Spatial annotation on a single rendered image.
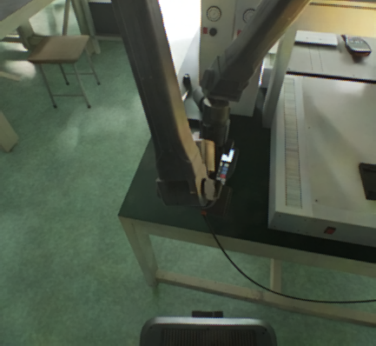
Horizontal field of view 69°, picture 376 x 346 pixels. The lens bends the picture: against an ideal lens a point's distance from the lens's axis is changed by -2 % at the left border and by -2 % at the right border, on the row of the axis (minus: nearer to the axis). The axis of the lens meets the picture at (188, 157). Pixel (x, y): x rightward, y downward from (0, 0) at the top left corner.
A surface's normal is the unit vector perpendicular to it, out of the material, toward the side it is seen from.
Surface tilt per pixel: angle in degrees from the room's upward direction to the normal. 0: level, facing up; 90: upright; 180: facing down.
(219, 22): 90
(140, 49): 71
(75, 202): 0
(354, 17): 90
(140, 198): 0
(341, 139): 0
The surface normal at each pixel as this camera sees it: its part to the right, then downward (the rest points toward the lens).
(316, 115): -0.02, -0.65
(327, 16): -0.21, 0.74
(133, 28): -0.29, 0.48
